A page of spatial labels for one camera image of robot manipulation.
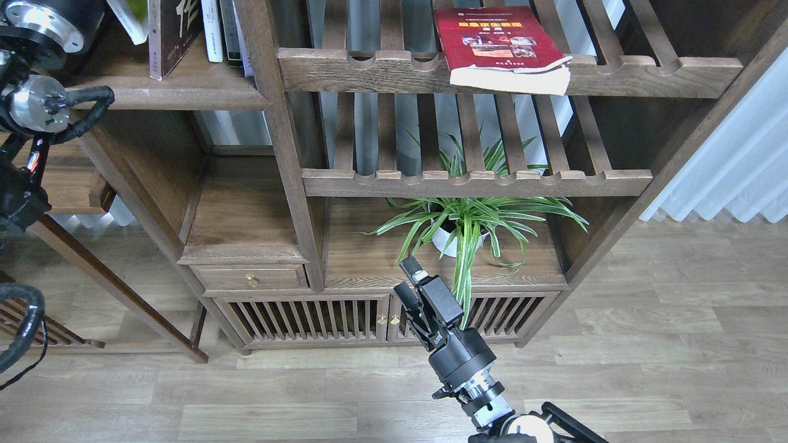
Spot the dark maroon book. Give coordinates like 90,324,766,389
147,1,203,81

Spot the wooden side table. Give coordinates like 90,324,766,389
2,109,209,364

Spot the yellow green book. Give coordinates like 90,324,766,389
107,0,150,45

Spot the green spider plant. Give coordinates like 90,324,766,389
361,123,590,333

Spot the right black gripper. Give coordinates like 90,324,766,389
394,256,496,401

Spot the thin white upright book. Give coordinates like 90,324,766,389
233,1,254,78

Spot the white curtain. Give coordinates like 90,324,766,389
640,52,787,223

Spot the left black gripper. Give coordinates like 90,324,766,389
2,1,106,54

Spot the dark green upright book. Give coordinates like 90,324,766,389
219,0,243,68

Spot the brass drawer knob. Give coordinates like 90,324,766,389
245,274,259,289

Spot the wooden slatted chair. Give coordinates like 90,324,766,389
1,299,106,351

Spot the red book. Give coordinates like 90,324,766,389
433,6,572,95

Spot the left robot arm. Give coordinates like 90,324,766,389
1,1,115,234

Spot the dark wooden bookshelf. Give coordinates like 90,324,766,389
55,1,786,353

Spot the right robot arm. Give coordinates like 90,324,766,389
395,256,603,442

